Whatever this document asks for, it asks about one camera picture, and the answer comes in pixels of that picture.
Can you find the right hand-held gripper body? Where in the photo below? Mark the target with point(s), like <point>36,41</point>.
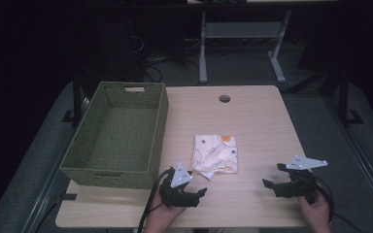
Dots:
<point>299,187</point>

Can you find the black metal stand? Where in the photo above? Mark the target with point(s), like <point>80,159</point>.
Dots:
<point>76,97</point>
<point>344,97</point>

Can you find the person's left hand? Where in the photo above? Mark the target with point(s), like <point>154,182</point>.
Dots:
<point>162,216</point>

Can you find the green woven basket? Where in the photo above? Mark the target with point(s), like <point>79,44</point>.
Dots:
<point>126,136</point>

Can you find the person's right hand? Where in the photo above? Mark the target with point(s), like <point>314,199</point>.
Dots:
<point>319,216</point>

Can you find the white printed cloth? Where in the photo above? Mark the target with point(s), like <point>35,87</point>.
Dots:
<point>215,155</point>

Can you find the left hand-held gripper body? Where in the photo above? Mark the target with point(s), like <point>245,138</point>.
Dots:
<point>175,195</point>

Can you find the white metal desk frame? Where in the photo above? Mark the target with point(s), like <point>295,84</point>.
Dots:
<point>239,29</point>

